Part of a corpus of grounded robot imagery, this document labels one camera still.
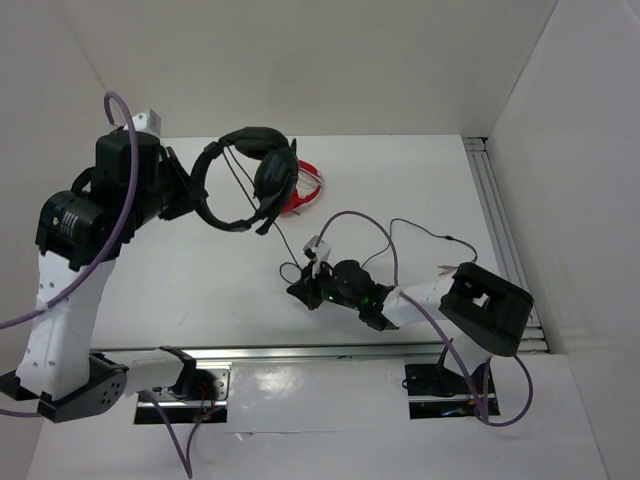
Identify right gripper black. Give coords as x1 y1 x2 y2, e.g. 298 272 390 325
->
288 257 362 310

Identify thin black headset cable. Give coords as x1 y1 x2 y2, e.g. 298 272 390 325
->
222 139 479 281

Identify black headset with microphone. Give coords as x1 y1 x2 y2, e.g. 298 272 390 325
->
191 126 299 236

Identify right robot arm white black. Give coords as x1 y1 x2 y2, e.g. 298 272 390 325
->
286 260 534 398

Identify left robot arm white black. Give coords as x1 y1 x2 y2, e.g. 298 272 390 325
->
1 130 207 423

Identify red headphones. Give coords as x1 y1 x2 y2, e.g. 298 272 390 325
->
280 160 323 216

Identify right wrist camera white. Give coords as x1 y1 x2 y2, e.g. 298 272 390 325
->
303 235 331 278

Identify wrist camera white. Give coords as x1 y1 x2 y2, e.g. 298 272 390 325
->
303 235 331 278
132 108 162 138

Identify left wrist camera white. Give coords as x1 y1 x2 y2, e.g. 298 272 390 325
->
132 108 162 138

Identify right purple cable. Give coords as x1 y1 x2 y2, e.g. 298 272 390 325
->
317 210 534 427

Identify purple cable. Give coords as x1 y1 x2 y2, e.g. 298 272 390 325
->
317 210 534 427
0 92 226 479

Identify aluminium rail front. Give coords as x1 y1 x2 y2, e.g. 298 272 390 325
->
124 342 451 365

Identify aluminium rail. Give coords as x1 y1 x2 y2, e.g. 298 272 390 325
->
124 342 451 365
462 137 550 354

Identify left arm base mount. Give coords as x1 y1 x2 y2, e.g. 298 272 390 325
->
151 347 231 425

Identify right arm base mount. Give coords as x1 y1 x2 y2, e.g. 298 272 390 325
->
401 363 477 420

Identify aluminium rail right side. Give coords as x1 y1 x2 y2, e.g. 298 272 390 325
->
462 137 550 354

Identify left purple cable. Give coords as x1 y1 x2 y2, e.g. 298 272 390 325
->
0 92 226 479

